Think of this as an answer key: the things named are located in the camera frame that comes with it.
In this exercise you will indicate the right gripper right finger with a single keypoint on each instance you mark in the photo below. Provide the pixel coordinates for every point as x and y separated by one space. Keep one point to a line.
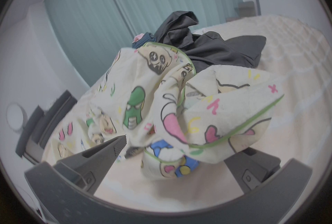
255 168

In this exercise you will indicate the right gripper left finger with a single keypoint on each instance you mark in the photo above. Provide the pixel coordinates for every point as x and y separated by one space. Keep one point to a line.
90 163

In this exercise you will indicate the white printed pyjama top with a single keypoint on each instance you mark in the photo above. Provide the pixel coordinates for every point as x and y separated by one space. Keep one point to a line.
166 103

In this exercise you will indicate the pile of clothes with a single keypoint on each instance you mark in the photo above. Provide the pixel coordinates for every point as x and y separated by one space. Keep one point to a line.
142 40

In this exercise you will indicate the bed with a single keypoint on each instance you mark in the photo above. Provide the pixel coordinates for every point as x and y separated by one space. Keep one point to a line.
298 75

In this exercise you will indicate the black garment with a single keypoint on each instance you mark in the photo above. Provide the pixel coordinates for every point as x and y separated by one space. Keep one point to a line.
217 49

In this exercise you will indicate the grey bedside table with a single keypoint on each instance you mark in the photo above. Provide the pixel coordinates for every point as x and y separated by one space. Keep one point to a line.
245 10

